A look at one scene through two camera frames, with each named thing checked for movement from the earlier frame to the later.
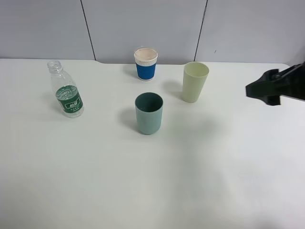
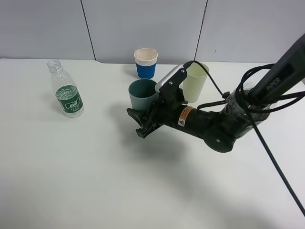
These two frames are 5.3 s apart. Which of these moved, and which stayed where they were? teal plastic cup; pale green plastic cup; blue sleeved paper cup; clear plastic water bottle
Moved: teal plastic cup
Stayed: blue sleeved paper cup; pale green plastic cup; clear plastic water bottle
